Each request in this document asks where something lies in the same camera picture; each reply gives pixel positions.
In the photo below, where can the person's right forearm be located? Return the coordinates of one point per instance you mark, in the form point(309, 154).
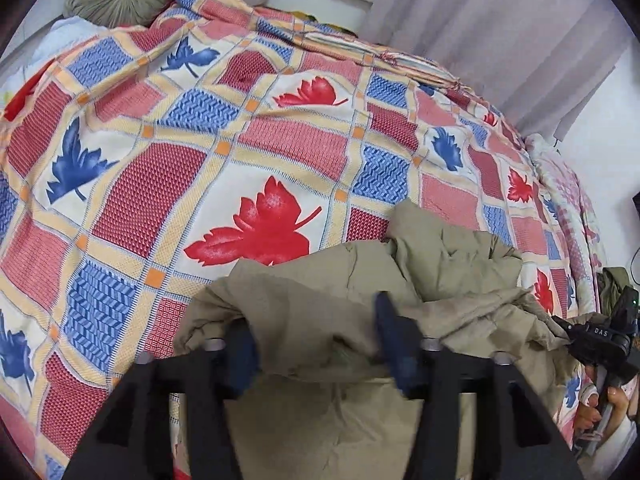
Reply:
point(620, 447)

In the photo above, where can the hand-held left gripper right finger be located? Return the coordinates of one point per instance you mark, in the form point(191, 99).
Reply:
point(400, 355)

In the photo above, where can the olive green garment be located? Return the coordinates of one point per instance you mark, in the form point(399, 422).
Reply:
point(612, 287)

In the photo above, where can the leaf patterned checked quilt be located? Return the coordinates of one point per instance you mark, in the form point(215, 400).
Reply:
point(150, 185)

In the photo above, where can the person's right hand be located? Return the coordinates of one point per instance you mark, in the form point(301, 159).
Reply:
point(620, 402)

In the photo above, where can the white pillow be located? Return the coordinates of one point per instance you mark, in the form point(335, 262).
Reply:
point(70, 32)

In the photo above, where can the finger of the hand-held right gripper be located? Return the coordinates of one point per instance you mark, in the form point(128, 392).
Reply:
point(562, 326)

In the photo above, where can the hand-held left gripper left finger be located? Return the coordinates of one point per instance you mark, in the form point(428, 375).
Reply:
point(240, 360)

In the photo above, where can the white windowsill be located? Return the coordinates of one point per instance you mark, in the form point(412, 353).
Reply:
point(320, 0)

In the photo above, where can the pink floral quilt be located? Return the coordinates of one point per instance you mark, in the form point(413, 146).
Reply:
point(570, 200)

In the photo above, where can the khaki puffer jacket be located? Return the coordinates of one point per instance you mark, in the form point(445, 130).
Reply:
point(450, 260)

